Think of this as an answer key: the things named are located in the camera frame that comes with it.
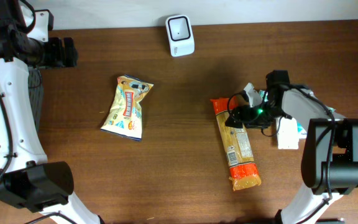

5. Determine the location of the green tissue pack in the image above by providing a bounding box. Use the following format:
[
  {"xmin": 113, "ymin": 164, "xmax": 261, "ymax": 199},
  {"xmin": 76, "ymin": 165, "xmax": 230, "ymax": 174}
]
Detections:
[{"xmin": 296, "ymin": 122, "xmax": 307, "ymax": 140}]

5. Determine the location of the orange spaghetti package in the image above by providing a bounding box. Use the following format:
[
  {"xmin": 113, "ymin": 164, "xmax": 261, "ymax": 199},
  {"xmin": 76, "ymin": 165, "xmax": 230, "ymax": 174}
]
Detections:
[{"xmin": 210, "ymin": 98, "xmax": 262, "ymax": 191}]

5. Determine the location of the yellow snack bag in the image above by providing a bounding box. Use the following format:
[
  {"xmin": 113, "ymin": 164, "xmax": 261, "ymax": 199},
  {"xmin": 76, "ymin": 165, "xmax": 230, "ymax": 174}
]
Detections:
[{"xmin": 101, "ymin": 75, "xmax": 154, "ymax": 141}]

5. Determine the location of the teal tissue pack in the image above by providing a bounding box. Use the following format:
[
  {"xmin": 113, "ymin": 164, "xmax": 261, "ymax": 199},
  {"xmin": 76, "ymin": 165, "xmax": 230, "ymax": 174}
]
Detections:
[{"xmin": 259, "ymin": 90, "xmax": 268, "ymax": 102}]

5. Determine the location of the white cream tube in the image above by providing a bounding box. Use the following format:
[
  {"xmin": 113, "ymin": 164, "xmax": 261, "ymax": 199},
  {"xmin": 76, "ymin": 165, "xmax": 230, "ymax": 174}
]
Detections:
[{"xmin": 276, "ymin": 117, "xmax": 299, "ymax": 150}]

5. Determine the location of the mint green wipes pouch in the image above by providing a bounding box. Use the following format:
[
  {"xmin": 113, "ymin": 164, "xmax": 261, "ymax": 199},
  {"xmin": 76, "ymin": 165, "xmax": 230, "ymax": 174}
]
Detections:
[{"xmin": 309, "ymin": 91, "xmax": 336, "ymax": 113}]

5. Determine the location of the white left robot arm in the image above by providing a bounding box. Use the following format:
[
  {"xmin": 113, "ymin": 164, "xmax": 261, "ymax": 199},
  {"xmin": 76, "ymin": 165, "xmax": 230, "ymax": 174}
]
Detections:
[{"xmin": 0, "ymin": 1, "xmax": 102, "ymax": 223}]

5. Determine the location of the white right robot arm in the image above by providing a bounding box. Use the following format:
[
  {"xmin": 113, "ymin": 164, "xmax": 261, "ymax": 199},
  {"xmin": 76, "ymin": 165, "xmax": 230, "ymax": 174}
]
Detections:
[{"xmin": 226, "ymin": 70, "xmax": 358, "ymax": 223}]

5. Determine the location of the white barcode scanner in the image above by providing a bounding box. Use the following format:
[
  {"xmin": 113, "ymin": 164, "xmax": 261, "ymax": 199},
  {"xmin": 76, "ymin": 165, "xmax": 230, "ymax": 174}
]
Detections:
[{"xmin": 165, "ymin": 15, "xmax": 195, "ymax": 57}]

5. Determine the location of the black camera cable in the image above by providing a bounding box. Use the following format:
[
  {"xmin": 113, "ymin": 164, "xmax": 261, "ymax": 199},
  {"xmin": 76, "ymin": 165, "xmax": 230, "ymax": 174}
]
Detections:
[{"xmin": 226, "ymin": 91, "xmax": 284, "ymax": 138}]

